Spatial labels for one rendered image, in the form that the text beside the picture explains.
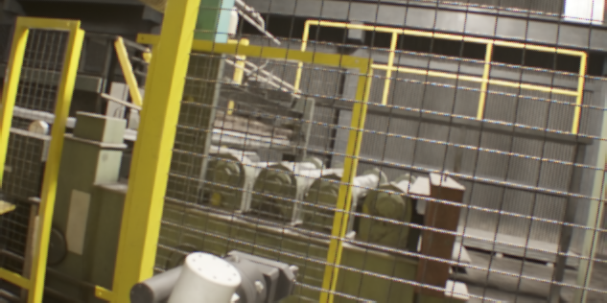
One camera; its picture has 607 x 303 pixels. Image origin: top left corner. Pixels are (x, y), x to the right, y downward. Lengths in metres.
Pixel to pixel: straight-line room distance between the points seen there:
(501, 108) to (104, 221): 10.03
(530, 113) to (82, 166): 10.34
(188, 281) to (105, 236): 2.80
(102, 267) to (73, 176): 0.66
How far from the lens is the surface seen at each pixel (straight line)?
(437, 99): 11.67
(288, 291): 0.69
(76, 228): 3.45
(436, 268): 2.45
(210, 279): 0.49
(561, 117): 12.06
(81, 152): 3.40
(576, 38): 11.66
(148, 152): 0.94
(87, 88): 6.22
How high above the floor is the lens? 1.42
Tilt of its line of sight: 1 degrees up
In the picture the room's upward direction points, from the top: 10 degrees clockwise
